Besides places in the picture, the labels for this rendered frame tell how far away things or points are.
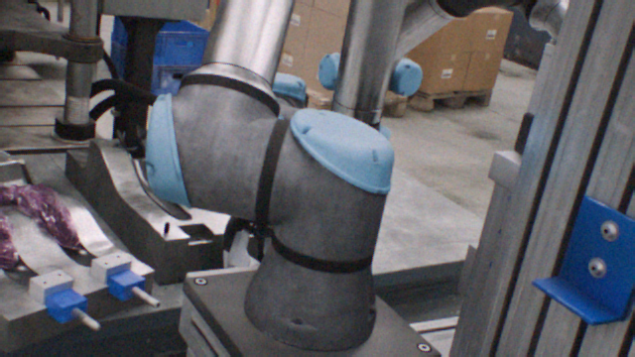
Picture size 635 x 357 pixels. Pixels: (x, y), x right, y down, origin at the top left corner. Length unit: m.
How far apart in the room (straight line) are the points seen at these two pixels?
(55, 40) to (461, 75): 4.59
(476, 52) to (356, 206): 5.56
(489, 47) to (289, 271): 5.67
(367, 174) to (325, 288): 0.13
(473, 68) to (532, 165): 5.56
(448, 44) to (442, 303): 4.27
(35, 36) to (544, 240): 1.47
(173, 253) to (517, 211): 0.73
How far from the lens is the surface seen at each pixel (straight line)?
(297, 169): 0.83
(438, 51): 5.99
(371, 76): 1.13
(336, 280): 0.87
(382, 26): 1.11
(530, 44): 8.70
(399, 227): 1.86
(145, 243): 1.49
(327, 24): 5.40
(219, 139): 0.85
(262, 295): 0.90
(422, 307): 1.87
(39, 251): 1.40
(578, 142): 0.80
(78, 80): 2.06
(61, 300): 1.26
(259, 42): 0.92
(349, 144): 0.82
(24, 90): 2.47
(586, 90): 0.80
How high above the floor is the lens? 1.51
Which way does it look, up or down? 20 degrees down
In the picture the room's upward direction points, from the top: 11 degrees clockwise
